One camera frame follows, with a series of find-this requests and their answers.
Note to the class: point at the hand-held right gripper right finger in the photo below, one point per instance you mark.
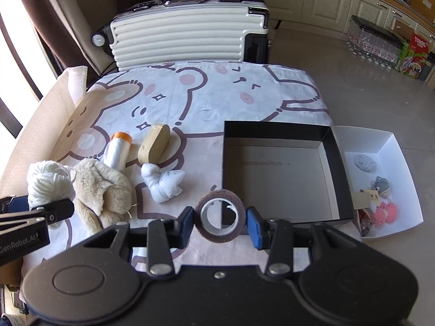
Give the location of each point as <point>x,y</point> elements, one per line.
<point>255,227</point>

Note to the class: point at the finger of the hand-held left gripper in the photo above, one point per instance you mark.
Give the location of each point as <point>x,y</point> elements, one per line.
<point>56,210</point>

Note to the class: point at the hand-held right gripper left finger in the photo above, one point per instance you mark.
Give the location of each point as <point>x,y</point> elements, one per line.
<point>187,225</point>

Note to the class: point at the brown tape roll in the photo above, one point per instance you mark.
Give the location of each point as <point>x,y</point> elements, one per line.
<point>234,207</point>

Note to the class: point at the white yarn ball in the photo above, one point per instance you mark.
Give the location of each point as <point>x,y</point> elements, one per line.
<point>47,181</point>

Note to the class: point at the beige plush toy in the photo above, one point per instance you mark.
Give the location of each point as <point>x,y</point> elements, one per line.
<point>102,190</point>

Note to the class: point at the plastic film roll orange cap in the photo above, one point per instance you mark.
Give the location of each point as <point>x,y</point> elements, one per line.
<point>117,151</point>

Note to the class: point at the oval wooden block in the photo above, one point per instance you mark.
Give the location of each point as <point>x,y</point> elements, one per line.
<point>154,144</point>

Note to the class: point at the black cardboard box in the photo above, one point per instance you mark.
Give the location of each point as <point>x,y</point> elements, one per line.
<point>340,176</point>

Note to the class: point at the white knotted cloth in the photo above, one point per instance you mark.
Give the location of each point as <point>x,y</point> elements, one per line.
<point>163,183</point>

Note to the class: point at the dark window grille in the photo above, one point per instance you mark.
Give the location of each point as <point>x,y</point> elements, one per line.
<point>8,113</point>

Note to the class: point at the pink fluffy ball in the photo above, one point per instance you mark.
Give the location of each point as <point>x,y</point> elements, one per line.
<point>379,216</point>
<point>391,209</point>

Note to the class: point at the printed bear blanket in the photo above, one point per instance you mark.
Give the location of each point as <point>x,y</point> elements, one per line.
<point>238,102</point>

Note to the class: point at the grey oval pouch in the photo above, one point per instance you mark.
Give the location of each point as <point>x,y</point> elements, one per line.
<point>365,163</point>

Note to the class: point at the white paper tray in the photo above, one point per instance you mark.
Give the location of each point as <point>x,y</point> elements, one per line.
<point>401,163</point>

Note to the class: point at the white ribbed suitcase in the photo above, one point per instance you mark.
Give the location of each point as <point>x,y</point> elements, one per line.
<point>176,37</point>

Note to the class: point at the beige brown leather chair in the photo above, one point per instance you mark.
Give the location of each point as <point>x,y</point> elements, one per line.
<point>68,13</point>

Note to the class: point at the shrink-wrapped pack of bottles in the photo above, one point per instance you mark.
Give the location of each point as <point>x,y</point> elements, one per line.
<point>373,44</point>

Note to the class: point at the green red carton box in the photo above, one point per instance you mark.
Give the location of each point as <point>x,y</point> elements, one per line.
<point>414,57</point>

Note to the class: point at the brown cardboard box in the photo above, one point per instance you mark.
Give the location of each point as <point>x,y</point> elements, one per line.
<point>406,29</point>

